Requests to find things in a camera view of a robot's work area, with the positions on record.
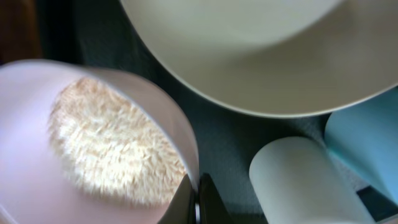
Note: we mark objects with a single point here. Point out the cooked rice pile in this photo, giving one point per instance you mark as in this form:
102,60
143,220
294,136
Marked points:
110,149

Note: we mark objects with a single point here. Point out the white plastic cup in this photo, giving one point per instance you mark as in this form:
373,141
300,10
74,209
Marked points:
296,182

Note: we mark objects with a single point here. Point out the light blue plastic cup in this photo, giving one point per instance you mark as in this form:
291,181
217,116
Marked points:
364,137

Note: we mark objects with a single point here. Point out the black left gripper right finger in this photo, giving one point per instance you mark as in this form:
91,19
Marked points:
212,208

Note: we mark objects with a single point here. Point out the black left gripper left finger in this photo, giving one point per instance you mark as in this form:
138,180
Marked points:
181,209

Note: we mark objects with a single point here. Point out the small pink bowl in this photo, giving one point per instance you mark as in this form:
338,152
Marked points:
33,189

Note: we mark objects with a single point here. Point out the cream large bowl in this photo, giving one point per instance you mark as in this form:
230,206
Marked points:
274,59

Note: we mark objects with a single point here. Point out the black round tray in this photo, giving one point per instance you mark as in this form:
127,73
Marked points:
100,34

